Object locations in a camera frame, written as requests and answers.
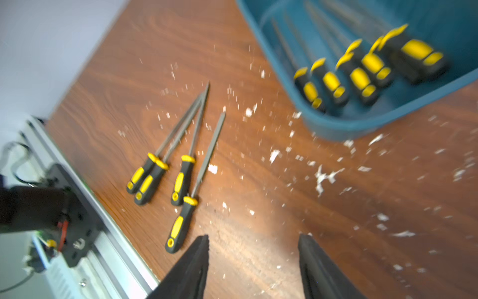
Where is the aluminium mounting rail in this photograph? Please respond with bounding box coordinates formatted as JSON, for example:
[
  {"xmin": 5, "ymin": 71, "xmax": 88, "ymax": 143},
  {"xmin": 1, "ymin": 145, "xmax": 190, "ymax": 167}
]
[{"xmin": 22, "ymin": 117, "xmax": 159, "ymax": 299}]

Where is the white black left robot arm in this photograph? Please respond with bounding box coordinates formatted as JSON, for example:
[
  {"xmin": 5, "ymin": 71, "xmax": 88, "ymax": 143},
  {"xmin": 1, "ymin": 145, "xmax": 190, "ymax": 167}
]
[{"xmin": 1, "ymin": 186, "xmax": 78, "ymax": 234}]

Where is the file tool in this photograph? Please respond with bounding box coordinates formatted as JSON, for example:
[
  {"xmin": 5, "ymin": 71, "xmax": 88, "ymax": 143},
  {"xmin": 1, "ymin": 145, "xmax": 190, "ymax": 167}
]
[
  {"xmin": 283, "ymin": 14, "xmax": 351, "ymax": 108},
  {"xmin": 133, "ymin": 105, "xmax": 199, "ymax": 206},
  {"xmin": 126, "ymin": 95, "xmax": 201, "ymax": 194},
  {"xmin": 304, "ymin": 1, "xmax": 380, "ymax": 106},
  {"xmin": 321, "ymin": 1, "xmax": 394, "ymax": 88},
  {"xmin": 171, "ymin": 82, "xmax": 210, "ymax": 206},
  {"xmin": 337, "ymin": 1, "xmax": 450, "ymax": 80},
  {"xmin": 270, "ymin": 18, "xmax": 326, "ymax": 113},
  {"xmin": 165, "ymin": 112, "xmax": 227, "ymax": 254}
]

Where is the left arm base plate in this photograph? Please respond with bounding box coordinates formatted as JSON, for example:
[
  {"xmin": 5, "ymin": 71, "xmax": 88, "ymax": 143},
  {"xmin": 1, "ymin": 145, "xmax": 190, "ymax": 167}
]
[{"xmin": 46, "ymin": 164, "xmax": 103, "ymax": 268}]

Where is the teal plastic storage box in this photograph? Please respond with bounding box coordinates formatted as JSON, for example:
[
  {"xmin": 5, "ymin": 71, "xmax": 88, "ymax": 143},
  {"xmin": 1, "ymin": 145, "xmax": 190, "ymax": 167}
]
[{"xmin": 237, "ymin": 1, "xmax": 478, "ymax": 142}]

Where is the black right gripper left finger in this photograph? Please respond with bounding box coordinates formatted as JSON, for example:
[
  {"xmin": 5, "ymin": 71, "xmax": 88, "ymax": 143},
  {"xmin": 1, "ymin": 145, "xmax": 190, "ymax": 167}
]
[{"xmin": 147, "ymin": 235, "xmax": 209, "ymax": 299}]

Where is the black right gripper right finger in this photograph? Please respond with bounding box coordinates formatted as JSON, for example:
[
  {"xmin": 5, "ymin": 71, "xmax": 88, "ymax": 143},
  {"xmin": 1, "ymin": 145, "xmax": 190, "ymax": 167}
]
[{"xmin": 298, "ymin": 234, "xmax": 365, "ymax": 299}]

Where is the white slotted cable duct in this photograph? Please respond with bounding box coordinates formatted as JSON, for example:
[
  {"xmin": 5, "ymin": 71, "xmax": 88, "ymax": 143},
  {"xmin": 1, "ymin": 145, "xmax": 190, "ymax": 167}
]
[{"xmin": 32, "ymin": 235, "xmax": 112, "ymax": 299}]

